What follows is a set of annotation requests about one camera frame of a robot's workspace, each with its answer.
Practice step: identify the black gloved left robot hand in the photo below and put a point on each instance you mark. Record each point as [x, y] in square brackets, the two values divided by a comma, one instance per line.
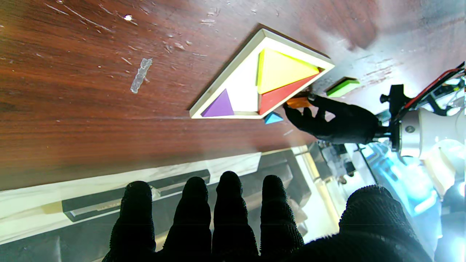
[342, 123]

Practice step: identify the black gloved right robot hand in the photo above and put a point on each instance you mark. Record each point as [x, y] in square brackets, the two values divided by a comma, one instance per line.
[229, 225]

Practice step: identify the orange tangram parallelogram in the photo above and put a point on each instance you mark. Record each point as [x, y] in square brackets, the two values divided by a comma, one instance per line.
[297, 102]

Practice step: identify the large red tangram triangle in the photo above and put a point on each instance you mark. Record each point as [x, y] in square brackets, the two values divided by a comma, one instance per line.
[276, 99]

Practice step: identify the large yellow tangram triangle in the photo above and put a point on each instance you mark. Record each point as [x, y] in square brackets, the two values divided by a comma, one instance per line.
[280, 71]

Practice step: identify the purple tangram triangle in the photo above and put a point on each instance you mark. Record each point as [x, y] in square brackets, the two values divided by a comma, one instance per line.
[220, 108]

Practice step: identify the green tangram square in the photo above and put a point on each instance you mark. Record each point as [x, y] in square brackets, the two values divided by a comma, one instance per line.
[342, 88]

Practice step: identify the small blue tangram triangle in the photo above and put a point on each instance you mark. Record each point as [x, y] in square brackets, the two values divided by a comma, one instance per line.
[272, 118]

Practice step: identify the square wooden puzzle tray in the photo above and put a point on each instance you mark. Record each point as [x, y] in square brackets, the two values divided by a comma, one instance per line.
[244, 83]

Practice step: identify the brown sofa cushion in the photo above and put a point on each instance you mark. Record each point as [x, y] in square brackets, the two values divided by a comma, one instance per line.
[299, 218]

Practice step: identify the grey tape strip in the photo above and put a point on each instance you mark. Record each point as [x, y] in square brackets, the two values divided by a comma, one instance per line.
[141, 75]

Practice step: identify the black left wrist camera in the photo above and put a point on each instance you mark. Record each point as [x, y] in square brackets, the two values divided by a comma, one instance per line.
[397, 98]

